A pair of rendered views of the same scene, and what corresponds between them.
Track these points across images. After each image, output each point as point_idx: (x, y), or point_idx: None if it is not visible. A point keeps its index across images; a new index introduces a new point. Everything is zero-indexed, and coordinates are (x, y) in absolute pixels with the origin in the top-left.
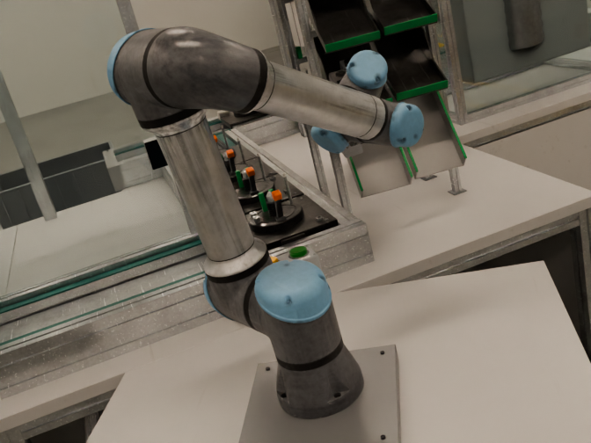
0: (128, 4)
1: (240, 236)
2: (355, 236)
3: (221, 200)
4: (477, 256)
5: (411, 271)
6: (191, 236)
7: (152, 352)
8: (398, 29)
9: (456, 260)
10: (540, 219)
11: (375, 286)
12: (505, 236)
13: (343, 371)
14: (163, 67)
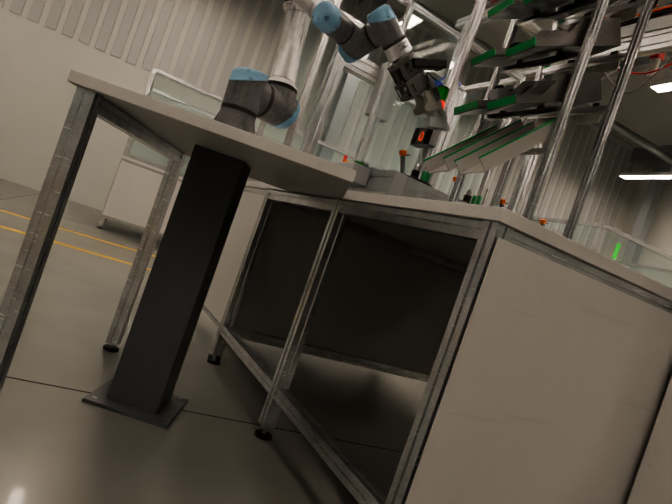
0: (460, 56)
1: (276, 67)
2: (388, 176)
3: (279, 46)
4: (407, 218)
5: (371, 198)
6: None
7: None
8: (512, 52)
9: (395, 211)
10: (449, 205)
11: (356, 197)
12: (422, 206)
13: (222, 115)
14: None
